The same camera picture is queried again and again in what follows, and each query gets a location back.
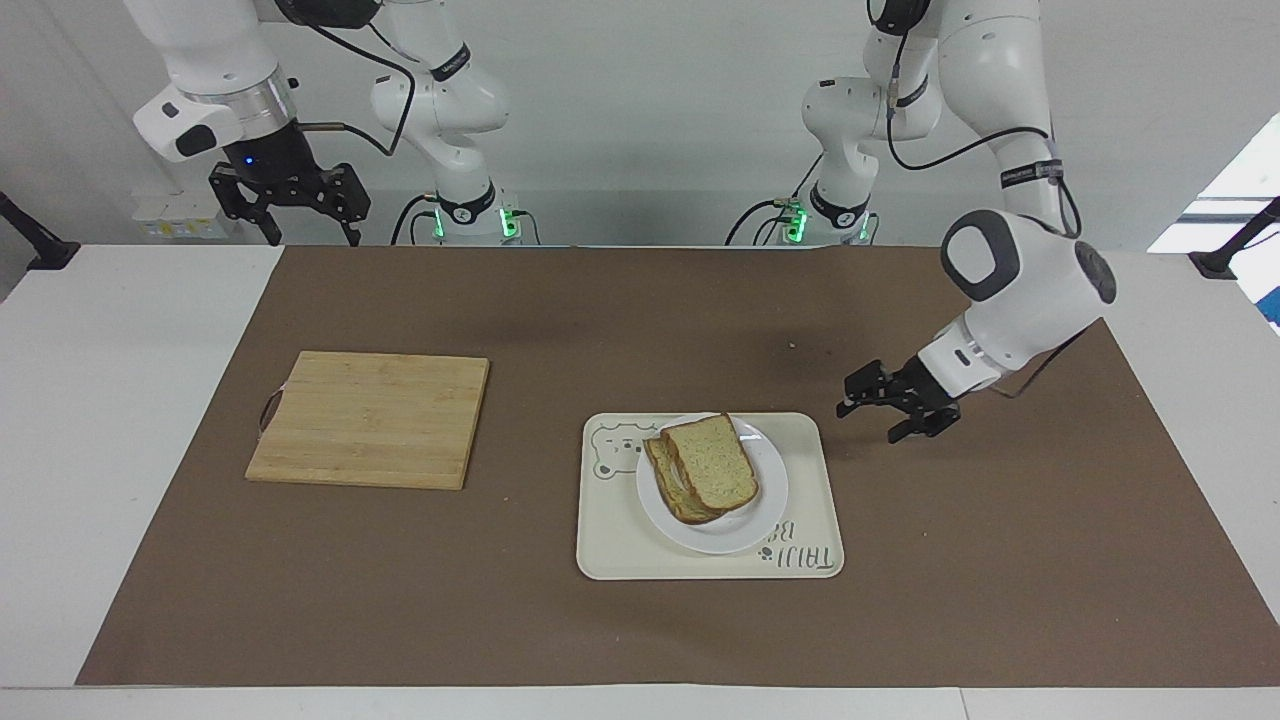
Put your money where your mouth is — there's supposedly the black stand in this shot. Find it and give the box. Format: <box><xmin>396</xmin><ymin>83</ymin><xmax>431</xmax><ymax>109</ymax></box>
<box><xmin>0</xmin><ymin>190</ymin><xmax>83</xmax><ymax>273</ymax></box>
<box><xmin>1187</xmin><ymin>196</ymin><xmax>1280</xmax><ymax>281</ymax></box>

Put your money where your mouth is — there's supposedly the brown bread slice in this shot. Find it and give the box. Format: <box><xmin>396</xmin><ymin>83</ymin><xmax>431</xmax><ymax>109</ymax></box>
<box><xmin>660</xmin><ymin>412</ymin><xmax>762</xmax><ymax>514</ymax></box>
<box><xmin>642</xmin><ymin>434</ymin><xmax>729</xmax><ymax>527</ymax></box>

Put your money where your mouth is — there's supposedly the cream rectangular tray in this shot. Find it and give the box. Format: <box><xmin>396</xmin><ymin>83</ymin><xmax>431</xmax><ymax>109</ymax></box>
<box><xmin>575</xmin><ymin>410</ymin><xmax>847</xmax><ymax>583</ymax></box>

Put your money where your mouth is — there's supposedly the white power strip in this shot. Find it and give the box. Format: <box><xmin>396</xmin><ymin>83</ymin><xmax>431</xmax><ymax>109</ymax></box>
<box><xmin>133</xmin><ymin>198</ymin><xmax>219</xmax><ymax>241</ymax></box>

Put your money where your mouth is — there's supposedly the black cable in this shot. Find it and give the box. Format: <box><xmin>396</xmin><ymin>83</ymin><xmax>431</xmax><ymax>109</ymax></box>
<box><xmin>884</xmin><ymin>30</ymin><xmax>1105</xmax><ymax>400</ymax></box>
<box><xmin>297</xmin><ymin>18</ymin><xmax>419</xmax><ymax>159</ymax></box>
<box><xmin>724</xmin><ymin>197</ymin><xmax>803</xmax><ymax>247</ymax></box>
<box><xmin>389</xmin><ymin>193</ymin><xmax>442</xmax><ymax>247</ymax></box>

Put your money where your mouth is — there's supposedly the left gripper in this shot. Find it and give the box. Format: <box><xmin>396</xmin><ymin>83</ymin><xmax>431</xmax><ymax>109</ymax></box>
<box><xmin>835</xmin><ymin>355</ymin><xmax>964</xmax><ymax>445</ymax></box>

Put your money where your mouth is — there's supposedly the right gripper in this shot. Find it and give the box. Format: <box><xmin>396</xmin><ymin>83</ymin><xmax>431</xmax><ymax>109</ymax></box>
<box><xmin>207</xmin><ymin>119</ymin><xmax>373</xmax><ymax>248</ymax></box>

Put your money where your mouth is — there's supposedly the wooden cutting board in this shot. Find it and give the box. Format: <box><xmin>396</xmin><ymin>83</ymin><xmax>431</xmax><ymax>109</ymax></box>
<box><xmin>244</xmin><ymin>349</ymin><xmax>492</xmax><ymax>492</ymax></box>

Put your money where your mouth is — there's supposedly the white round plate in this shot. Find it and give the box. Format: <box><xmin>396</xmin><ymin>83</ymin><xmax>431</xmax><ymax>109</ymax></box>
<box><xmin>635</xmin><ymin>413</ymin><xmax>791</xmax><ymax>557</ymax></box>

